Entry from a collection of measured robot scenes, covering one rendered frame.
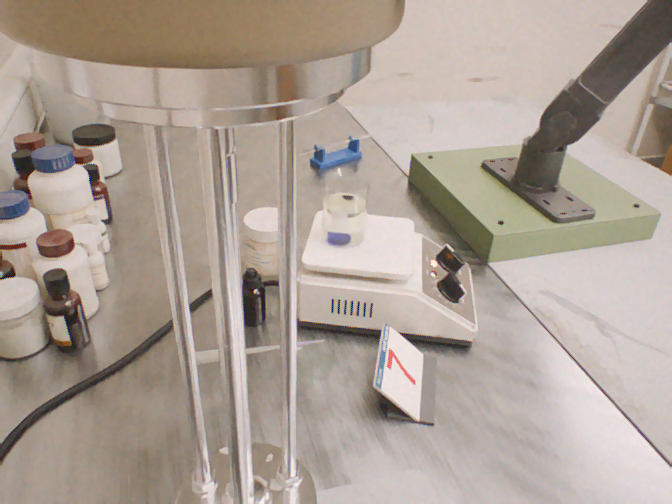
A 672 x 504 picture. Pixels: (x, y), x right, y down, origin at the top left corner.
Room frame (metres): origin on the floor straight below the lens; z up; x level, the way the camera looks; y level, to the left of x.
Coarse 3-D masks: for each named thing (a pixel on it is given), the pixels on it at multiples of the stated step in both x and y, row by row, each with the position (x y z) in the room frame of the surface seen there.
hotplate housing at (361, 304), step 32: (416, 256) 0.54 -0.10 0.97; (320, 288) 0.48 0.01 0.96; (352, 288) 0.47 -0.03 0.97; (384, 288) 0.47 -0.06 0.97; (416, 288) 0.48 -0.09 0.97; (320, 320) 0.48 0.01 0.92; (352, 320) 0.47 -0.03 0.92; (384, 320) 0.47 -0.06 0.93; (416, 320) 0.46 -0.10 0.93; (448, 320) 0.46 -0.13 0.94
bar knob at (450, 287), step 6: (450, 276) 0.50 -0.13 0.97; (438, 282) 0.50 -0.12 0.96; (444, 282) 0.50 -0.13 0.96; (450, 282) 0.50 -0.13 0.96; (456, 282) 0.49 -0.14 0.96; (438, 288) 0.49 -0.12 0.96; (444, 288) 0.49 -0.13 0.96; (450, 288) 0.49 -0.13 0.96; (456, 288) 0.49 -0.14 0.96; (462, 288) 0.49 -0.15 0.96; (444, 294) 0.48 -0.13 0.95; (450, 294) 0.49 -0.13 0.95; (456, 294) 0.49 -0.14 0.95; (462, 294) 0.48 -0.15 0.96; (450, 300) 0.48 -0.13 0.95; (456, 300) 0.48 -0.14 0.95
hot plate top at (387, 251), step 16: (320, 224) 0.57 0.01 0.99; (368, 224) 0.57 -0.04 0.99; (384, 224) 0.57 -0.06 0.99; (400, 224) 0.57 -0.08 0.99; (320, 240) 0.53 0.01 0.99; (368, 240) 0.54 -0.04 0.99; (384, 240) 0.54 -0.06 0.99; (400, 240) 0.54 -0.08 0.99; (304, 256) 0.50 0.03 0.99; (320, 256) 0.50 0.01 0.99; (336, 256) 0.50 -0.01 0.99; (352, 256) 0.50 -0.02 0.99; (368, 256) 0.50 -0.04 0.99; (384, 256) 0.50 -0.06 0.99; (400, 256) 0.51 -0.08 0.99; (336, 272) 0.48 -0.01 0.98; (352, 272) 0.48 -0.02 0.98; (368, 272) 0.48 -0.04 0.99; (384, 272) 0.47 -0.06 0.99; (400, 272) 0.47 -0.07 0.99
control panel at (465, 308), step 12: (432, 252) 0.56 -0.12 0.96; (432, 264) 0.53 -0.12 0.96; (432, 276) 0.51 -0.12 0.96; (444, 276) 0.52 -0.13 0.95; (456, 276) 0.54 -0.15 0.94; (468, 276) 0.55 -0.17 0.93; (432, 288) 0.49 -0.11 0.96; (468, 288) 0.53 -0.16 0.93; (444, 300) 0.48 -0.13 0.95; (468, 300) 0.50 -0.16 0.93; (456, 312) 0.47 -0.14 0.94; (468, 312) 0.48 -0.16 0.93
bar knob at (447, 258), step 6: (444, 246) 0.56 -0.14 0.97; (444, 252) 0.56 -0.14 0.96; (450, 252) 0.55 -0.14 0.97; (438, 258) 0.55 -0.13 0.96; (444, 258) 0.55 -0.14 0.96; (450, 258) 0.55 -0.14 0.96; (456, 258) 0.55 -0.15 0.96; (444, 264) 0.54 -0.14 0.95; (450, 264) 0.55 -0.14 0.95; (456, 264) 0.54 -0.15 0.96; (462, 264) 0.54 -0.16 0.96; (450, 270) 0.54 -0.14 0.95; (456, 270) 0.54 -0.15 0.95
